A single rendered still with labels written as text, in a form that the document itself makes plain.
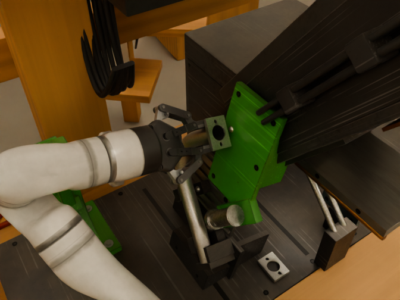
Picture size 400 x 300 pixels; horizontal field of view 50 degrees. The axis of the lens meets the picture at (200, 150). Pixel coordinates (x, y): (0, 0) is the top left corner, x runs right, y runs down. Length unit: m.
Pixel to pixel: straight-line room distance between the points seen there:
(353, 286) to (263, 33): 0.54
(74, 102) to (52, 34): 0.15
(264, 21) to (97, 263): 0.62
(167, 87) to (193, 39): 1.98
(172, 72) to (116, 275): 2.50
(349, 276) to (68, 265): 0.58
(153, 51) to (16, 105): 1.03
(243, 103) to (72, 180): 0.30
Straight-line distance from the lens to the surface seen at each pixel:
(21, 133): 2.72
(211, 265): 0.83
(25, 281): 0.96
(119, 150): 0.62
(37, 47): 0.83
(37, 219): 0.60
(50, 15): 0.81
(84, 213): 0.88
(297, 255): 0.95
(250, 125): 0.71
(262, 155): 0.70
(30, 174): 0.56
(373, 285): 0.96
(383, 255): 1.00
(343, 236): 0.87
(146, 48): 3.28
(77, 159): 0.59
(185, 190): 0.83
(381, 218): 0.75
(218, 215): 0.77
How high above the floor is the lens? 1.69
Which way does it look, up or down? 44 degrees down
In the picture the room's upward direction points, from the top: straight up
